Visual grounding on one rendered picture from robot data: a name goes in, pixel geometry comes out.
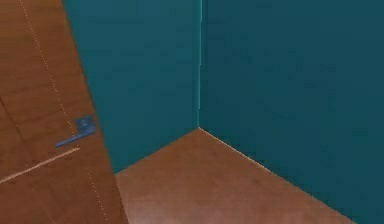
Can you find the brown wooden room door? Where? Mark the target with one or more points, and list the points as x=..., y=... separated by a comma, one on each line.
x=36, y=100

